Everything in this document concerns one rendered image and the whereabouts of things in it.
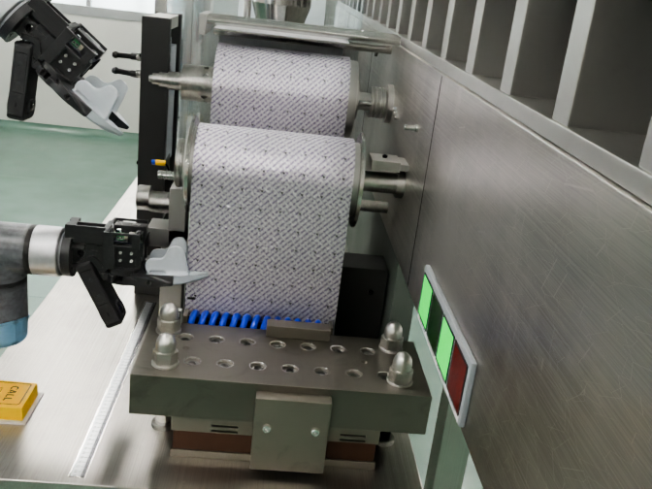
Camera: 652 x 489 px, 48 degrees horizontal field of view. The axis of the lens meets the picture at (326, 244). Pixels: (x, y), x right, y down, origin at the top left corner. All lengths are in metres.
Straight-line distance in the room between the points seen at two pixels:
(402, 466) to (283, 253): 0.35
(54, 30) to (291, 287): 0.50
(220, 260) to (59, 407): 0.32
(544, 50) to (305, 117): 0.66
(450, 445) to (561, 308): 0.97
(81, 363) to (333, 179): 0.52
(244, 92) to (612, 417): 0.97
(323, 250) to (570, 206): 0.64
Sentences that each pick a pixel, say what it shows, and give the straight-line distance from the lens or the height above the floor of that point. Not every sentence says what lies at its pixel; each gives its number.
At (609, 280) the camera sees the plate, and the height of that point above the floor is 1.39.
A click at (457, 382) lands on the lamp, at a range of 0.75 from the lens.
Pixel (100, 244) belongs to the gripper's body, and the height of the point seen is 1.14.
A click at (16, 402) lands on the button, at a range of 1.16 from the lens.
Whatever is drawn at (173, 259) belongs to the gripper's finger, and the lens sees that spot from 1.12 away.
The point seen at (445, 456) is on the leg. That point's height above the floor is 0.71.
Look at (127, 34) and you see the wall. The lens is 6.78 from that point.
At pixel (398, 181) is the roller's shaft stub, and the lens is 1.15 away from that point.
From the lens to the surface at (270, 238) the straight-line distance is 1.12.
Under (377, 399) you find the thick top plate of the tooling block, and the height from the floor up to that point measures 1.02.
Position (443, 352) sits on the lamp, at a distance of 0.80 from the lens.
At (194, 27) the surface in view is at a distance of 2.11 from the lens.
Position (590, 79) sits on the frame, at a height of 1.49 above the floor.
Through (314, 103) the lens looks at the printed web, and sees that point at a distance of 1.31.
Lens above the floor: 1.54
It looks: 20 degrees down
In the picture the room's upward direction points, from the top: 7 degrees clockwise
